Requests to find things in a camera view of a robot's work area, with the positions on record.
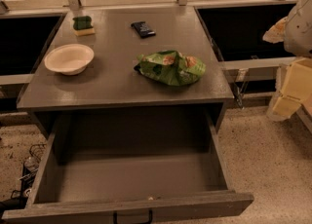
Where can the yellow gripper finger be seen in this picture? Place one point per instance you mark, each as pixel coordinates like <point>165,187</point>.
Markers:
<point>294,86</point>
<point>276,33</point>

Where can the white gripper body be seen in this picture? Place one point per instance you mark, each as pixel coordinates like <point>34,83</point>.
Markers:
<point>299,29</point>

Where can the green rice chip bag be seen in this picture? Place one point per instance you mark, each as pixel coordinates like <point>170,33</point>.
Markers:
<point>171,68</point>

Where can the grey cabinet with top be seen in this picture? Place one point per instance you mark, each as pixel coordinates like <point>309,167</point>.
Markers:
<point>110,79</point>

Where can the open grey top drawer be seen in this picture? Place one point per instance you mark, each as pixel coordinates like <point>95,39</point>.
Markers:
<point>99,163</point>

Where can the green yellow sponge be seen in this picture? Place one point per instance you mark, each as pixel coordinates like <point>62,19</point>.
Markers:
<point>83,26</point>

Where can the white paper bowl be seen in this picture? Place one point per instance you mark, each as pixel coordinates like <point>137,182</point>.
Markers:
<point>69,59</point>

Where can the black drawer handle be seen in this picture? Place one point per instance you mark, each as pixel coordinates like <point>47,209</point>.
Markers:
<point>141,217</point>

